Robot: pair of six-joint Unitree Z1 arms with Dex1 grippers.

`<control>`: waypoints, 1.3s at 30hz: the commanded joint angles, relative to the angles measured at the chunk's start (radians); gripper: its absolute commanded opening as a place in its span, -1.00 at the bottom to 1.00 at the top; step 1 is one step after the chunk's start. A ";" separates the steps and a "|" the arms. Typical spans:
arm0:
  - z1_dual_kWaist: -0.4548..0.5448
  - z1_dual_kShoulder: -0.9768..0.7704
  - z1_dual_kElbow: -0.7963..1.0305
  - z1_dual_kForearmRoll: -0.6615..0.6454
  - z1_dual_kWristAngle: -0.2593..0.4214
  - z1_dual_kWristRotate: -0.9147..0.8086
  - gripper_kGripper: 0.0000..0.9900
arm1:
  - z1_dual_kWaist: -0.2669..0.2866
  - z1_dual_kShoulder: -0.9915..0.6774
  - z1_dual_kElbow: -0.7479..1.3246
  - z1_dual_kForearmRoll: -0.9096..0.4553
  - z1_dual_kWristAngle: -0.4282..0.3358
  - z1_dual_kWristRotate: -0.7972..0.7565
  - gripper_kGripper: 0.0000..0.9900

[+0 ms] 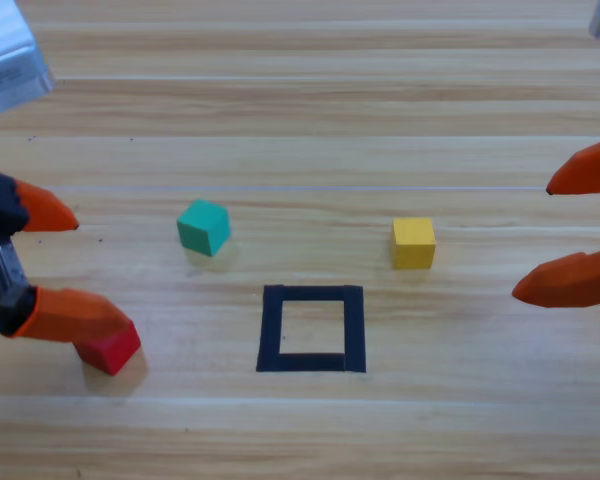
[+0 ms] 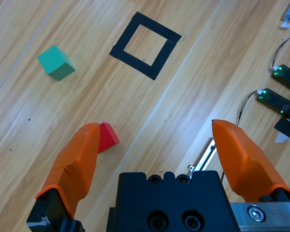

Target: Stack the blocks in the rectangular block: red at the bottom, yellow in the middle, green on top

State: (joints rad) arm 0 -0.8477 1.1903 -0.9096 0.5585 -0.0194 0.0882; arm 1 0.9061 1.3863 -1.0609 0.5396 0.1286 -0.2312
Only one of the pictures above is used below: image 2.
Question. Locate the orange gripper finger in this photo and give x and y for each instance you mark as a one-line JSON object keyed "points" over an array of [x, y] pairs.
{"points": [[75, 164], [244, 164]]}

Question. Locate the red block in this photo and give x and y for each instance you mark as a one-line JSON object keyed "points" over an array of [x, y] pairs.
{"points": [[108, 140]]}

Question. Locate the green block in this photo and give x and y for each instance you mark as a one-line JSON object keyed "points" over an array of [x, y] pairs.
{"points": [[55, 62]]}

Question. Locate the black foam pad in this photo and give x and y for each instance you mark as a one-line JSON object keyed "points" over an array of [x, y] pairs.
{"points": [[287, 130]]}

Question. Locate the black module with green lights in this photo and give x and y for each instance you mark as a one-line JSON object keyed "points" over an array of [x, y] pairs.
{"points": [[286, 75], [273, 99]]}

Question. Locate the black tape square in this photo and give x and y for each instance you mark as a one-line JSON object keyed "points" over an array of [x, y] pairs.
{"points": [[159, 29]]}

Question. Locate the silver metal bracket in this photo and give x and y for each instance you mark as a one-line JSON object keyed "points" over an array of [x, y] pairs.
{"points": [[203, 159]]}

